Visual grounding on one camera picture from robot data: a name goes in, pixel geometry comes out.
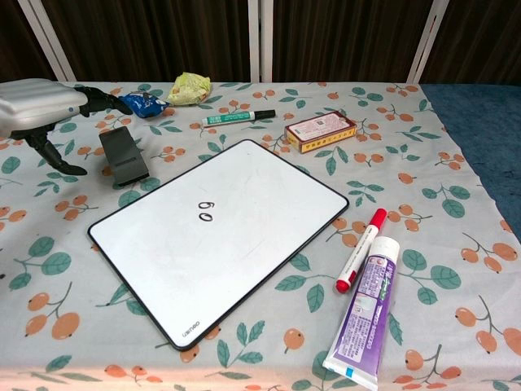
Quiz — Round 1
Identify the purple and white toothpaste tube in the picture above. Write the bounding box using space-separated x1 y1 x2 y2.
322 235 401 384

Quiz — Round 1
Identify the red and yellow medicine box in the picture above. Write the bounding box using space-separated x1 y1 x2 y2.
283 110 358 155

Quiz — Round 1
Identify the floral patterned tablecloth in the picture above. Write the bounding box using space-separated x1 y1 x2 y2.
0 81 521 391

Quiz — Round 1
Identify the white dry-erase board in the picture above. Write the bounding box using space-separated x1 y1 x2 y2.
86 138 351 353

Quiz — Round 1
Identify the red and white marker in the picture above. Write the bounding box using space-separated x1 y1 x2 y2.
335 208 388 294

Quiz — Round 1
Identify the crumpled yellow-green snack wrapper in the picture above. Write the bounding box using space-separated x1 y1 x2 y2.
166 72 212 107

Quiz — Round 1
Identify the white metal frame bar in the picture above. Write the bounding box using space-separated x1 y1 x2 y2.
247 0 274 84
17 0 77 81
405 0 450 86

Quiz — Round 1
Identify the blue snack packet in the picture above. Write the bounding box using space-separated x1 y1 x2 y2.
117 91 170 120

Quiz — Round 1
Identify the dark grey whiteboard eraser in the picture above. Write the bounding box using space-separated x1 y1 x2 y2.
99 125 151 189

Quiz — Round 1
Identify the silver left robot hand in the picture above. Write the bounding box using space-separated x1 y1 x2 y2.
0 78 134 177

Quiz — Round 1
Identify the dark blue cloth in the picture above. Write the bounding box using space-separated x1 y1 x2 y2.
418 83 521 242

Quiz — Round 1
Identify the green marker with black cap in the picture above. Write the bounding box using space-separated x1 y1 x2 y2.
201 108 277 129

